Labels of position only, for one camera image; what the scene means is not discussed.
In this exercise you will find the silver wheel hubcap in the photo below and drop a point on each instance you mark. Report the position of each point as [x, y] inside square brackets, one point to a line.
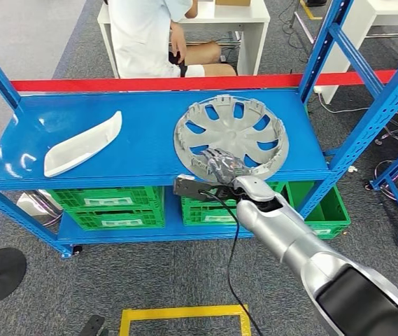
[233, 134]

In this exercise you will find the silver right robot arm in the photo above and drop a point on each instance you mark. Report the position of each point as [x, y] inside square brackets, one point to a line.
[279, 227]

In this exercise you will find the white curved plastic part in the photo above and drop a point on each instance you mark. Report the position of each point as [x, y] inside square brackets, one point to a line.
[79, 148]

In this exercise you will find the red barrier belt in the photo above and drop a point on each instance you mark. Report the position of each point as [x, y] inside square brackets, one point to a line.
[149, 85]

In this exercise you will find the person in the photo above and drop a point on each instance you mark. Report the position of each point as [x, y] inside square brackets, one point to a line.
[315, 3]
[139, 37]

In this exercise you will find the cardboard box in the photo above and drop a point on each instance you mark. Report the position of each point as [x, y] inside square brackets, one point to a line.
[233, 2]

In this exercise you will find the open-top green plastic crate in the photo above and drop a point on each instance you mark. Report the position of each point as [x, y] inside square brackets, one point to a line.
[327, 218]

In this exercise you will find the white paper scrap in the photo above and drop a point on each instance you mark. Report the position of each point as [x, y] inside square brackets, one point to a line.
[352, 169]

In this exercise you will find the chrome stool base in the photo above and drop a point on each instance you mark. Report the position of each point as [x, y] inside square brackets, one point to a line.
[391, 190]

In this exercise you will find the black round-base stand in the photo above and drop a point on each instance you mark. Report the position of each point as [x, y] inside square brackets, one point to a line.
[2, 273]

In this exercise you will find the chrome stanchion post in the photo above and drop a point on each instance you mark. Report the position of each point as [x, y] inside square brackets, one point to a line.
[30, 204]

